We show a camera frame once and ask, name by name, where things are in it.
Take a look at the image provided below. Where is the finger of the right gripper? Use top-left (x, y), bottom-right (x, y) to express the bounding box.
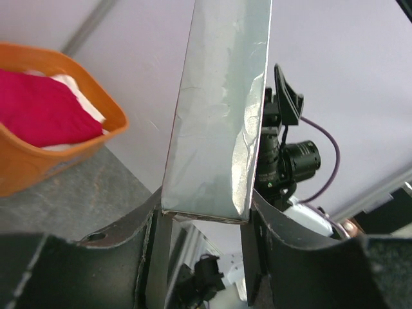
top-left (274, 64), bottom-right (304, 125)

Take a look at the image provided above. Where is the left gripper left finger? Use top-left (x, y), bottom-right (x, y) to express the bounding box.
top-left (1, 191), bottom-right (171, 308)

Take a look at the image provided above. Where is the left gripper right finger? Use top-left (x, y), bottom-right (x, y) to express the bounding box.
top-left (241, 193), bottom-right (411, 308)

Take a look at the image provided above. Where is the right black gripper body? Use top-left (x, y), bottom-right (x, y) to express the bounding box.
top-left (254, 88), bottom-right (321, 206)

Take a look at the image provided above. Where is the red white toothpaste box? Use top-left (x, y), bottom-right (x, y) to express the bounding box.
top-left (161, 0), bottom-right (272, 222)

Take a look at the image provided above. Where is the orange plastic basket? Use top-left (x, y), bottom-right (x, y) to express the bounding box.
top-left (1, 42), bottom-right (128, 196)

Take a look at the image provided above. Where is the red folded cloth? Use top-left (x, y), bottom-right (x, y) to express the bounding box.
top-left (0, 68), bottom-right (104, 149)

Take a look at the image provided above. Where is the white pink cloth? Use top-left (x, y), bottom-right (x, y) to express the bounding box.
top-left (15, 74), bottom-right (108, 150)

